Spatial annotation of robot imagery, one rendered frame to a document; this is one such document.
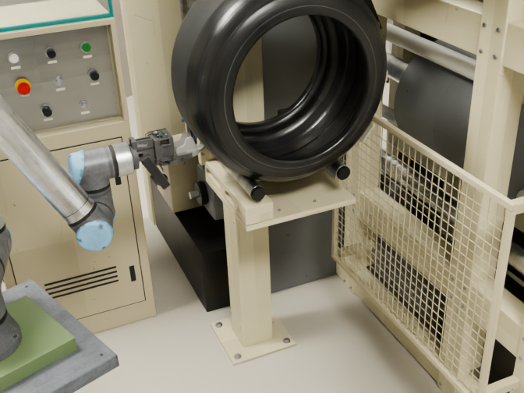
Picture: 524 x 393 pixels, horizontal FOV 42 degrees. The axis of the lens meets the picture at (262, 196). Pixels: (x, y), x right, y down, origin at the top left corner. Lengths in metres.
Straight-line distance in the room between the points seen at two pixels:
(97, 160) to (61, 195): 0.17
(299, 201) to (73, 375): 0.83
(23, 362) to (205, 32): 0.97
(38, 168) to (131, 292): 1.26
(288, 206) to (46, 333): 0.78
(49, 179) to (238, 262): 1.01
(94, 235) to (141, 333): 1.20
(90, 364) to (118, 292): 0.99
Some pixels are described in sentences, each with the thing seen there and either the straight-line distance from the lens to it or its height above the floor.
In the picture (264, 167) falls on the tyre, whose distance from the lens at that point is 1.94.
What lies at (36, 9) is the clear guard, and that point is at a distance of 2.43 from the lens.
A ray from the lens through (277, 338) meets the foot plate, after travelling 2.82.
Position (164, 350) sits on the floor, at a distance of 2.84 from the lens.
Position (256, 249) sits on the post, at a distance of 2.55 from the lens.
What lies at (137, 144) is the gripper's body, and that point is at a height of 1.08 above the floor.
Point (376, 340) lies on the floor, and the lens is 2.85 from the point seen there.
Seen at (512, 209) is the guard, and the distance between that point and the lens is 1.79.
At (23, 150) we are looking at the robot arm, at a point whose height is 1.18.
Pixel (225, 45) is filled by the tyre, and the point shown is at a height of 1.35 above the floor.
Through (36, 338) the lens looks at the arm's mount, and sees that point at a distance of 1.99.
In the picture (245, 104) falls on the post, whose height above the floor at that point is 1.03.
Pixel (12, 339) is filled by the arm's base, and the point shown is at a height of 0.67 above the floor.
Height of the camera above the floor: 1.86
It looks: 29 degrees down
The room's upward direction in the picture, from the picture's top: 2 degrees counter-clockwise
